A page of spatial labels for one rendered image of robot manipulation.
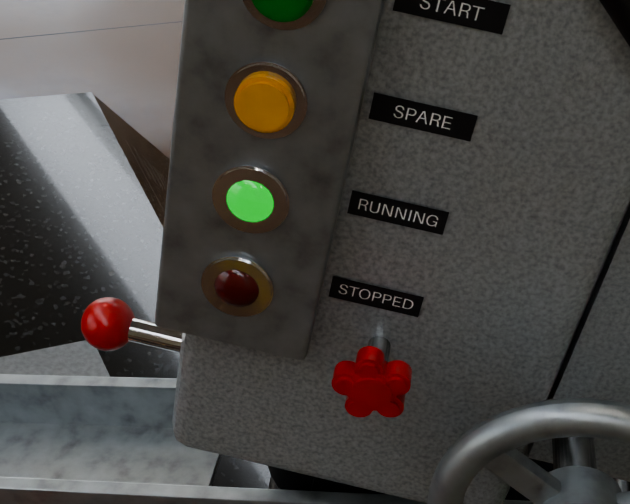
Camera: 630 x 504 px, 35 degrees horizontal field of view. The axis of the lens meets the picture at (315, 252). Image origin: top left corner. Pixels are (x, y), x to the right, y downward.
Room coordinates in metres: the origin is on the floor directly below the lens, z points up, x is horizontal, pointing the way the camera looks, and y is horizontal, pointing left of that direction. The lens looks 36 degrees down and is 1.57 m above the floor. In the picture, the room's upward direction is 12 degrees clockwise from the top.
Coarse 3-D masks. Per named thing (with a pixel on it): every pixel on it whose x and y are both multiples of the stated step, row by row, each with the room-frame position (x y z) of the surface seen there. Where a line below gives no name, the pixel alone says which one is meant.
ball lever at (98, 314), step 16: (96, 304) 0.44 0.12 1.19; (112, 304) 0.44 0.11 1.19; (96, 320) 0.43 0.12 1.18; (112, 320) 0.43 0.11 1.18; (128, 320) 0.44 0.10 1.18; (144, 320) 0.44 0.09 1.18; (96, 336) 0.42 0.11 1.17; (112, 336) 0.43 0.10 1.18; (128, 336) 0.43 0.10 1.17; (144, 336) 0.43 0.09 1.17; (160, 336) 0.43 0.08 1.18; (176, 336) 0.43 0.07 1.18
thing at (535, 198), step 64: (512, 0) 0.39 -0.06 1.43; (576, 0) 0.39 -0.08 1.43; (384, 64) 0.40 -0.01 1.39; (448, 64) 0.39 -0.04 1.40; (512, 64) 0.39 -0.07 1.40; (576, 64) 0.39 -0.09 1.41; (384, 128) 0.40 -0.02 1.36; (512, 128) 0.39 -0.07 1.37; (576, 128) 0.39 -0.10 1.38; (384, 192) 0.39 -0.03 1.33; (448, 192) 0.39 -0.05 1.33; (512, 192) 0.39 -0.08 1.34; (576, 192) 0.39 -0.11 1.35; (384, 256) 0.39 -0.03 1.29; (448, 256) 0.39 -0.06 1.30; (512, 256) 0.39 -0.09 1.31; (576, 256) 0.39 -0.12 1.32; (320, 320) 0.40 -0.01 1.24; (384, 320) 0.39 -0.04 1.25; (448, 320) 0.39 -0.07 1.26; (512, 320) 0.39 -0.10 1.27; (576, 320) 0.39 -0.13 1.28; (192, 384) 0.40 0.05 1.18; (256, 384) 0.40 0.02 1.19; (320, 384) 0.40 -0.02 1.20; (448, 384) 0.39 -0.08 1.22; (512, 384) 0.39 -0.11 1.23; (256, 448) 0.40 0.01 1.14; (320, 448) 0.39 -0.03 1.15; (384, 448) 0.39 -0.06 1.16; (448, 448) 0.39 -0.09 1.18
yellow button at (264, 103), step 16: (256, 80) 0.37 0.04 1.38; (272, 80) 0.37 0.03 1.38; (240, 96) 0.37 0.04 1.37; (256, 96) 0.37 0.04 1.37; (272, 96) 0.37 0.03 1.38; (288, 96) 0.37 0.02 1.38; (240, 112) 0.37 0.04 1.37; (256, 112) 0.37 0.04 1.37; (272, 112) 0.37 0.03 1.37; (288, 112) 0.37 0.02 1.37; (256, 128) 0.37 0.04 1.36; (272, 128) 0.37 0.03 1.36
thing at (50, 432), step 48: (0, 384) 0.56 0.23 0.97; (48, 384) 0.56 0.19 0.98; (96, 384) 0.56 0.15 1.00; (144, 384) 0.56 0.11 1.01; (0, 432) 0.55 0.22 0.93; (48, 432) 0.55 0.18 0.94; (96, 432) 0.55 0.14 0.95; (144, 432) 0.55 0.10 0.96; (0, 480) 0.46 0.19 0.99; (48, 480) 0.46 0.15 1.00; (96, 480) 0.50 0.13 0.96; (144, 480) 0.50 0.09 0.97; (192, 480) 0.50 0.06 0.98
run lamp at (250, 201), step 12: (228, 192) 0.38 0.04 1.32; (240, 192) 0.37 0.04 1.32; (252, 192) 0.37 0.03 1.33; (264, 192) 0.38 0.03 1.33; (228, 204) 0.38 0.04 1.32; (240, 204) 0.37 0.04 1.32; (252, 204) 0.37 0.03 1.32; (264, 204) 0.37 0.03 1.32; (240, 216) 0.37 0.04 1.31; (252, 216) 0.37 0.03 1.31; (264, 216) 0.37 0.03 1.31
